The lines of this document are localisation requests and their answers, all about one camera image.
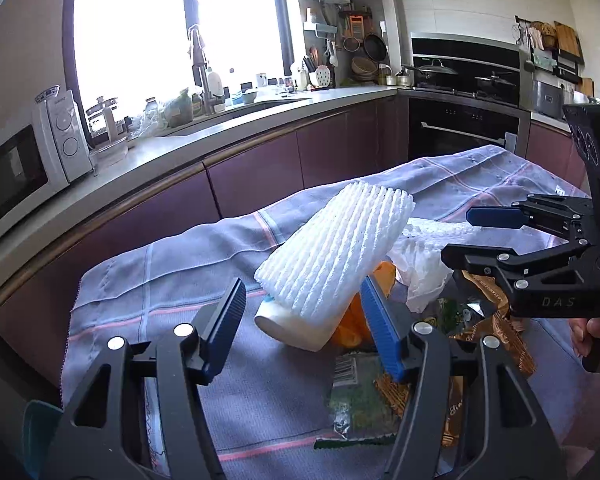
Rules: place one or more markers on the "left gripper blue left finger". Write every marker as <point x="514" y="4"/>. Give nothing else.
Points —
<point x="217" y="327"/>

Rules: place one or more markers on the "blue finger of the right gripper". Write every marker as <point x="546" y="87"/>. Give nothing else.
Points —
<point x="474" y="258"/>
<point x="496" y="217"/>

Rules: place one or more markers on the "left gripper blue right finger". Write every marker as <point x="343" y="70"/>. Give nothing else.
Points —
<point x="386" y="336"/>

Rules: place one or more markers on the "white tissue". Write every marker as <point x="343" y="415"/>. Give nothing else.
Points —
<point x="417" y="257"/>

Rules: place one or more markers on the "white foam net sleeve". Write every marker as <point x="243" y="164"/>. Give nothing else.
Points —
<point x="317" y="271"/>

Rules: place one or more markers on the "white paper cup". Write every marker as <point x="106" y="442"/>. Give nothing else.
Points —
<point x="281" y="324"/>

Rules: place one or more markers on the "teal plastic trash bin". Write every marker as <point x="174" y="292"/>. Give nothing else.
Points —
<point x="40" y="422"/>

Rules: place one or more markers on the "chrome kitchen faucet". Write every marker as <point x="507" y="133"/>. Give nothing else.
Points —
<point x="199" y="63"/>

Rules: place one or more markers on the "person's right hand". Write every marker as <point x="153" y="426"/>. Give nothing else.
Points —
<point x="583" y="332"/>

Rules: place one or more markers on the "grey plaid tablecloth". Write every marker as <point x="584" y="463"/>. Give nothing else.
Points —
<point x="268" y="405"/>

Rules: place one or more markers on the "black built-in oven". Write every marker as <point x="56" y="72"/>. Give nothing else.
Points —
<point x="488" y="105"/>

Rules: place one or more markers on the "black cooking pot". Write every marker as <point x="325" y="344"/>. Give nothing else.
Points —
<point x="434" y="74"/>

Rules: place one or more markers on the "black hanging frying pan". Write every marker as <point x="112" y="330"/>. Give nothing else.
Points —
<point x="373" y="43"/>

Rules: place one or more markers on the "white microwave oven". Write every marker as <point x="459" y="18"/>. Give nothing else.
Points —
<point x="42" y="151"/>

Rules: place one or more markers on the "blue white bowl on microwave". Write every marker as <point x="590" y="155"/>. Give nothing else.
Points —
<point x="47" y="94"/>

